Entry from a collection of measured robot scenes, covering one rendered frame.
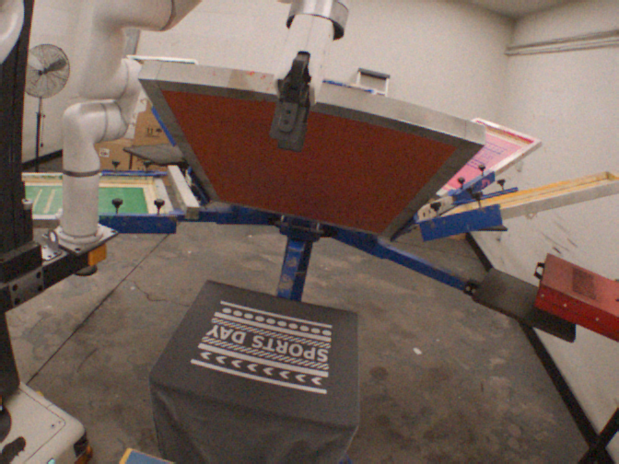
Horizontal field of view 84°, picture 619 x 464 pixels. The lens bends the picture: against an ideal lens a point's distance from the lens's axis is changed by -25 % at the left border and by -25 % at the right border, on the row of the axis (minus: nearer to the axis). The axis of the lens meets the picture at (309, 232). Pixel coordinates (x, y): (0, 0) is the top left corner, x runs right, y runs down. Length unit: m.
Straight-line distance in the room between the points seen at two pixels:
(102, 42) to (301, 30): 0.50
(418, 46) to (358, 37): 0.73
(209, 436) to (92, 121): 0.73
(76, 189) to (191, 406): 0.53
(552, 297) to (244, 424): 1.09
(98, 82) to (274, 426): 0.80
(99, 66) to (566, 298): 1.52
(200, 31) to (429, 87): 2.91
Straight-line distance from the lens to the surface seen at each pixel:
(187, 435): 1.03
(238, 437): 0.97
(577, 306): 1.57
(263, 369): 0.98
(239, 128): 0.83
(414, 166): 0.84
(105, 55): 0.91
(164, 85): 0.75
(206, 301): 1.19
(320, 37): 0.51
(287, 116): 0.47
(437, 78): 5.39
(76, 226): 1.03
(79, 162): 0.98
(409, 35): 5.36
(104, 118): 0.98
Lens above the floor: 1.57
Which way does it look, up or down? 20 degrees down
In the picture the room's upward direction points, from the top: 12 degrees clockwise
